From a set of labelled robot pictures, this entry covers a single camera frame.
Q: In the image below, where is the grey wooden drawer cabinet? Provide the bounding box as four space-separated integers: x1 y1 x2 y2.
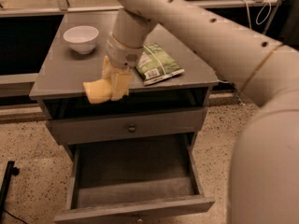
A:
30 11 217 156

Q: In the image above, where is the open lower wooden drawer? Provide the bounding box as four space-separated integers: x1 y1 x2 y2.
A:
54 134 215 224

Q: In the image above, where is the closed upper drawer with knob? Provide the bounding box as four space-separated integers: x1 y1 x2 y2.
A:
47 107 207 146

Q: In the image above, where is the black stand leg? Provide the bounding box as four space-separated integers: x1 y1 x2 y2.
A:
0 161 20 217

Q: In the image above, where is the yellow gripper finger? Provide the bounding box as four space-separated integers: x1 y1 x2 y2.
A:
111 72 133 101
102 56 115 79

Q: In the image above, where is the white bowl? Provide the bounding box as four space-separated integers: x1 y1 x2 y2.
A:
63 25 99 54

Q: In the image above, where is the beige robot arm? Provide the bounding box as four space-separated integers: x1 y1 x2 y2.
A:
118 0 299 224

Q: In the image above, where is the green chip bag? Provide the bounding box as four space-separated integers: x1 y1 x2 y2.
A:
135 43 185 86

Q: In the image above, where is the grey metal railing frame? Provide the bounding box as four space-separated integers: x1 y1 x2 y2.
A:
0 0 291 105

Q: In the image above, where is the yellow sponge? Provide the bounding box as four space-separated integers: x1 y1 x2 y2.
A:
83 79 112 104

